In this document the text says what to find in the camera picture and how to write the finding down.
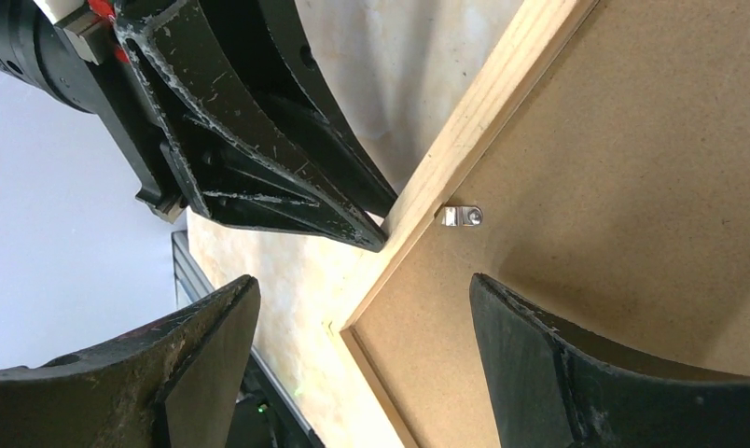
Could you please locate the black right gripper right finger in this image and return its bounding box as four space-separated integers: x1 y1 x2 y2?
469 273 750 447

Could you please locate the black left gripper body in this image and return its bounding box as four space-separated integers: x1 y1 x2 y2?
0 1 187 223

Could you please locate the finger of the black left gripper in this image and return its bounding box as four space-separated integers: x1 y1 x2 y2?
201 1 396 217
114 1 387 252

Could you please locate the brown backing board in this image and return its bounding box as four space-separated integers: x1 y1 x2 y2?
354 1 750 447

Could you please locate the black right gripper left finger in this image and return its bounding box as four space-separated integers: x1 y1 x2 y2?
0 275 261 447

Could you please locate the light wooden picture frame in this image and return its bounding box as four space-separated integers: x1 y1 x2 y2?
324 1 596 447

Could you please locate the small metal frame clip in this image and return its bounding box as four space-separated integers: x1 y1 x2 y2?
440 205 483 227

